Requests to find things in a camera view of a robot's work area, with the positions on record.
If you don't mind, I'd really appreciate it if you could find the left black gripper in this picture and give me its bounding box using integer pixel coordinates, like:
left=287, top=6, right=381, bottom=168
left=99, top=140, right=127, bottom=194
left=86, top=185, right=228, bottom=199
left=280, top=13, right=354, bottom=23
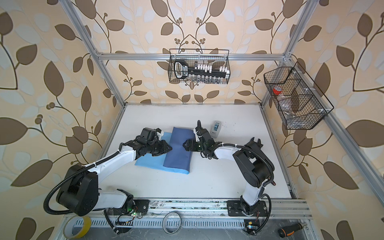
left=146, top=139, right=174, bottom=155

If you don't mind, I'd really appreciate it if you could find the blue wrapping paper sheet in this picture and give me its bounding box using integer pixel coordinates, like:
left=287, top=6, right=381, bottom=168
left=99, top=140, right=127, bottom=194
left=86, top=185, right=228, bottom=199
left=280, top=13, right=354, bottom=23
left=135, top=127, right=195, bottom=175

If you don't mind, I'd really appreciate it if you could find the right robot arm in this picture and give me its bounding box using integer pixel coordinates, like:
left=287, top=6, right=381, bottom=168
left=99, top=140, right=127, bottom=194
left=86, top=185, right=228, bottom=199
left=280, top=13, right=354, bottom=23
left=183, top=121, right=275, bottom=215

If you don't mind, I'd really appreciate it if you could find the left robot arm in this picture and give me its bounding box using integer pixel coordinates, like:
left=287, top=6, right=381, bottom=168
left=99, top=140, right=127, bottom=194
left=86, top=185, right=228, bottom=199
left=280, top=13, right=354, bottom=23
left=43, top=128, right=172, bottom=217

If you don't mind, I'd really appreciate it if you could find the black adjustable wrench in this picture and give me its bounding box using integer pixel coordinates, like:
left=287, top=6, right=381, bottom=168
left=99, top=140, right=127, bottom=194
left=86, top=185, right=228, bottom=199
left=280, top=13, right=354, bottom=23
left=251, top=138, right=263, bottom=149

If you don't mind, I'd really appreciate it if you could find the black socket set holder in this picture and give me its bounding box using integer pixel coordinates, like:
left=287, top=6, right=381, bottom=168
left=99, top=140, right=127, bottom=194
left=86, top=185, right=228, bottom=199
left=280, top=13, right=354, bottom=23
left=173, top=60, right=231, bottom=80

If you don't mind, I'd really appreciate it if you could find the yellow tape roll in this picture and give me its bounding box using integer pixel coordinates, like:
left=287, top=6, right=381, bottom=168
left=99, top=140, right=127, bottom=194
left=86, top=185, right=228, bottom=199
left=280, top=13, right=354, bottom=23
left=63, top=216, right=92, bottom=240

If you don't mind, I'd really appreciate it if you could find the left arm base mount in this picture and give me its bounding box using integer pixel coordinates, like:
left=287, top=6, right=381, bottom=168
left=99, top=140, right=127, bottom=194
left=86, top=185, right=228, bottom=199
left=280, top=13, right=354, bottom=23
left=107, top=199, right=150, bottom=217

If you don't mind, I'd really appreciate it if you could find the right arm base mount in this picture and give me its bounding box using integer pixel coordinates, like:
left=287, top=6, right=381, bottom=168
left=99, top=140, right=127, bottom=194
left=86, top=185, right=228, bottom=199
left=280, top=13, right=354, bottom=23
left=227, top=200, right=268, bottom=217

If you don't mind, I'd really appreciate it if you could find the back wire basket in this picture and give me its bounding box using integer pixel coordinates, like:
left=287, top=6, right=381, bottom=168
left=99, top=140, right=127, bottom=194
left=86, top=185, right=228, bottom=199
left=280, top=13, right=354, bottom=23
left=168, top=48, right=231, bottom=85

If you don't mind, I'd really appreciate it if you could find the wire basket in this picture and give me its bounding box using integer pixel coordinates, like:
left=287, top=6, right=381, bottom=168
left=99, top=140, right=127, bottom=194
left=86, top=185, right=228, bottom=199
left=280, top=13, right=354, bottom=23
left=264, top=62, right=334, bottom=130
left=168, top=48, right=231, bottom=85

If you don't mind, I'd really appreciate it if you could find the grey cable loop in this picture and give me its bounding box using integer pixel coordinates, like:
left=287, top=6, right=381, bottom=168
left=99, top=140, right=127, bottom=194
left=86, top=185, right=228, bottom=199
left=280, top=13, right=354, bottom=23
left=162, top=211, right=183, bottom=235

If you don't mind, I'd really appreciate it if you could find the right wire basket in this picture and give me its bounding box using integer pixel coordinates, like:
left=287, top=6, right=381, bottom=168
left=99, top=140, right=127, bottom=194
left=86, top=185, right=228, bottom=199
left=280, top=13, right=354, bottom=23
left=264, top=62, right=334, bottom=130

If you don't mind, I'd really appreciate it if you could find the orange handled screwdriver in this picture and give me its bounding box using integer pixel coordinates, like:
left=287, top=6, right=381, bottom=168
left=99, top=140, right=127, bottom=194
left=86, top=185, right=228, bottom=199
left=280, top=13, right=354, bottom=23
left=277, top=223, right=306, bottom=238

